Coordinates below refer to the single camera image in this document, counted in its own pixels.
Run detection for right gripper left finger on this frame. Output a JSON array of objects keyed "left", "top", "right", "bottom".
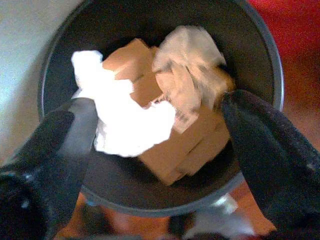
[{"left": 0, "top": 96, "right": 100, "bottom": 240}]

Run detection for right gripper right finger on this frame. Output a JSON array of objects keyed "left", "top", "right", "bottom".
[{"left": 221, "top": 89, "right": 320, "bottom": 240}]

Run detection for beige paper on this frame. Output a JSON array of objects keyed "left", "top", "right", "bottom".
[{"left": 151, "top": 24, "right": 227, "bottom": 111}]

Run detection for white crumpled paper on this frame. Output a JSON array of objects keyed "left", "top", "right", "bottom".
[{"left": 70, "top": 49, "right": 176, "bottom": 158}]

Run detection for barcoded brown cardboard box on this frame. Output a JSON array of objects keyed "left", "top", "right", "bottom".
[{"left": 136, "top": 67, "right": 237, "bottom": 186}]

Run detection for small brown cardboard box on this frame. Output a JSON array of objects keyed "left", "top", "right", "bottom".
[{"left": 102, "top": 37, "right": 163, "bottom": 110}]

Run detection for large red cushion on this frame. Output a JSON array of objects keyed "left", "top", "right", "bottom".
[{"left": 249, "top": 0, "right": 320, "bottom": 106}]

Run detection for black round waste bin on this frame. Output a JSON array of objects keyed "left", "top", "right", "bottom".
[{"left": 37, "top": 0, "right": 285, "bottom": 217}]

